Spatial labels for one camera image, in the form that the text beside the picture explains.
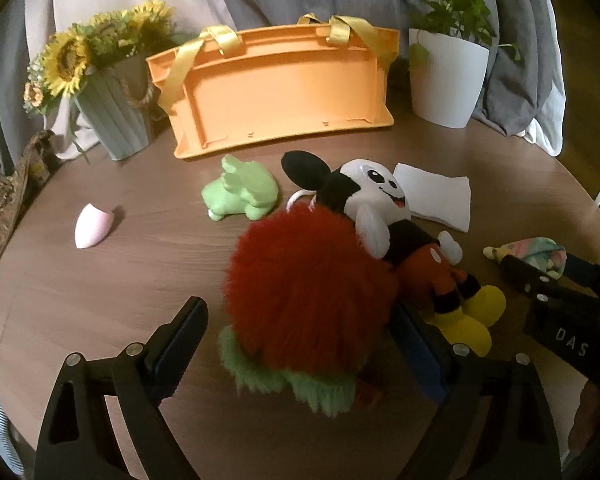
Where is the green leafy plant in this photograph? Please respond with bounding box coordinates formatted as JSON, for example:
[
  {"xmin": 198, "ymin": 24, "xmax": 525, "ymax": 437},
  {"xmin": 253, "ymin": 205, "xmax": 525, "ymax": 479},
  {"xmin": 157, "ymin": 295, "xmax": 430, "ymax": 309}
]
[{"xmin": 407, "ymin": 0, "xmax": 524, "ymax": 67}]

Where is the orange plastic crate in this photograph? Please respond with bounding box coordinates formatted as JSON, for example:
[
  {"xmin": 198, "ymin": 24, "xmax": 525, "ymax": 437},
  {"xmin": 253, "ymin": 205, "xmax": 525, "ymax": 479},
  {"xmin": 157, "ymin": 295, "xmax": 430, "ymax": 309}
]
[{"xmin": 146, "ymin": 12, "xmax": 401, "ymax": 161}]

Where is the red and green furry plush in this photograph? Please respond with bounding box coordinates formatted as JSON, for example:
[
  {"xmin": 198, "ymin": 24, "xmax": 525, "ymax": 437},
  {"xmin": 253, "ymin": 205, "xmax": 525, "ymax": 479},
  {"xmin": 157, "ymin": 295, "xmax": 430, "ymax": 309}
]
[{"xmin": 217, "ymin": 189, "xmax": 398, "ymax": 417}]

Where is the sunflower bouquet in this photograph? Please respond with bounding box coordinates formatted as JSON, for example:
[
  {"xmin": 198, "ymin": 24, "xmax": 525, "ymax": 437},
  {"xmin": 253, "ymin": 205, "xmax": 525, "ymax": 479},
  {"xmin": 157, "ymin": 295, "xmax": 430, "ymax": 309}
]
[{"xmin": 22, "ymin": 0, "xmax": 201, "ymax": 117}]

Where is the grey curtain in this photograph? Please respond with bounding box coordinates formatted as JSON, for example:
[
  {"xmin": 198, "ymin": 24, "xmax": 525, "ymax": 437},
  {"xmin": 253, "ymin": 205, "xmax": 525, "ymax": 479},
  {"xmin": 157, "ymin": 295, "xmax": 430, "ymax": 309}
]
[
  {"xmin": 210, "ymin": 0, "xmax": 567, "ymax": 156},
  {"xmin": 0, "ymin": 0, "xmax": 56, "ymax": 177}
]

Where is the green plush toy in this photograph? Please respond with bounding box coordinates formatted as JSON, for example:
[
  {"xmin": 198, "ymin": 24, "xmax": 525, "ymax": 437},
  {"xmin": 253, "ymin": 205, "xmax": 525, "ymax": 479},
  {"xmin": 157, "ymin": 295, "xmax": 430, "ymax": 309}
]
[{"xmin": 201, "ymin": 155, "xmax": 281, "ymax": 222}]

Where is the black and white mouse plush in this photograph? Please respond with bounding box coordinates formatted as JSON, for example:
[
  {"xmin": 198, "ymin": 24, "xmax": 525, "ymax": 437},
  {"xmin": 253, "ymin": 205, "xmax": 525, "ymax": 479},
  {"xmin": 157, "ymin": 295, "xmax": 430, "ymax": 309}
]
[{"xmin": 281, "ymin": 150, "xmax": 507, "ymax": 358}]

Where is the white cloth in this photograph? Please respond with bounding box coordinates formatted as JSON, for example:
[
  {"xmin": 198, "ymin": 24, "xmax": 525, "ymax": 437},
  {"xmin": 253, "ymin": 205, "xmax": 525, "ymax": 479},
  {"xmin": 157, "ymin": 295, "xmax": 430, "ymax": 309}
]
[{"xmin": 393, "ymin": 162, "xmax": 471, "ymax": 233}]

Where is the pastel multicoloured small toy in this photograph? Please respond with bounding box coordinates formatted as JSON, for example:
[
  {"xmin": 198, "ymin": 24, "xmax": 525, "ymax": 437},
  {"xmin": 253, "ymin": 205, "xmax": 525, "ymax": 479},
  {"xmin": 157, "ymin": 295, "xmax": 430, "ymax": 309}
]
[{"xmin": 482, "ymin": 237, "xmax": 567, "ymax": 281}]

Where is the white plant pot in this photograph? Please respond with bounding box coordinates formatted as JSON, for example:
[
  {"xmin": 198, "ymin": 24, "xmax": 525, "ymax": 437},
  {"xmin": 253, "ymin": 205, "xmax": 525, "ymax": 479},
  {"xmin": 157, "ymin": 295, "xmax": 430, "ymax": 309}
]
[{"xmin": 408, "ymin": 28, "xmax": 491, "ymax": 129}]

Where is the person's right hand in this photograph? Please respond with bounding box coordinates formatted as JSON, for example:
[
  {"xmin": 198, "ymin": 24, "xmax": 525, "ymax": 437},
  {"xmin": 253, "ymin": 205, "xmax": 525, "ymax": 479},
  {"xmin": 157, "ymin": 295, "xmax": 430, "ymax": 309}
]
[{"xmin": 567, "ymin": 381, "xmax": 600, "ymax": 458}]

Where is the brown patterned cloth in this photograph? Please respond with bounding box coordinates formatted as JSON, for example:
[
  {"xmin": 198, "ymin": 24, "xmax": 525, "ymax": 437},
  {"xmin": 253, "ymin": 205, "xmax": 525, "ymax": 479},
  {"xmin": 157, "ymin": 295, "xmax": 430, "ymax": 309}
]
[{"xmin": 0, "ymin": 130, "xmax": 57, "ymax": 297}]

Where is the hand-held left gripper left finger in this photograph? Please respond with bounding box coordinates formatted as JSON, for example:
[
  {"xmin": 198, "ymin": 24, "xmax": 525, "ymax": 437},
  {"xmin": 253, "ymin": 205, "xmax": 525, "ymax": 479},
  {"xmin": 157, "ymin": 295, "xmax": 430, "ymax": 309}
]
[{"xmin": 34, "ymin": 296, "xmax": 210, "ymax": 480}]

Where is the pink makeup sponge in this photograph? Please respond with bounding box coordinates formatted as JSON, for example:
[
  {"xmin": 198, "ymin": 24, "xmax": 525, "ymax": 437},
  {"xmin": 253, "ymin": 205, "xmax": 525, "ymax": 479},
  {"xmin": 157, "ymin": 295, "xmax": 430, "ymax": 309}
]
[{"xmin": 75, "ymin": 203, "xmax": 117, "ymax": 249}]

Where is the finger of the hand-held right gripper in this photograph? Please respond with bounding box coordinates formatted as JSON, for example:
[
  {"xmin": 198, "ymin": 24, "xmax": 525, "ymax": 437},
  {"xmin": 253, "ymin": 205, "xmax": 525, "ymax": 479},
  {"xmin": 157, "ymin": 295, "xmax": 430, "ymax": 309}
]
[
  {"xmin": 562, "ymin": 251, "xmax": 600, "ymax": 297},
  {"xmin": 500, "ymin": 254, "xmax": 563, "ymax": 303}
]

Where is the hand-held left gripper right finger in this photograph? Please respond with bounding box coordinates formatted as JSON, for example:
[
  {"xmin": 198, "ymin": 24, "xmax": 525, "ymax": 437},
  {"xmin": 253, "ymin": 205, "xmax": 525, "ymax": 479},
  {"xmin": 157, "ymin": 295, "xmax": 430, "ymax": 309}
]
[{"xmin": 387, "ymin": 302, "xmax": 563, "ymax": 480}]

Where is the grey ribbed vase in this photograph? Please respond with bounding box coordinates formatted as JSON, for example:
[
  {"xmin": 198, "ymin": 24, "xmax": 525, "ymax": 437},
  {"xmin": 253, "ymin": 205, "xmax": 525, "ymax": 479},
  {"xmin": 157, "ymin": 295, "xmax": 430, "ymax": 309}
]
[{"xmin": 72, "ymin": 55, "xmax": 157, "ymax": 162}]

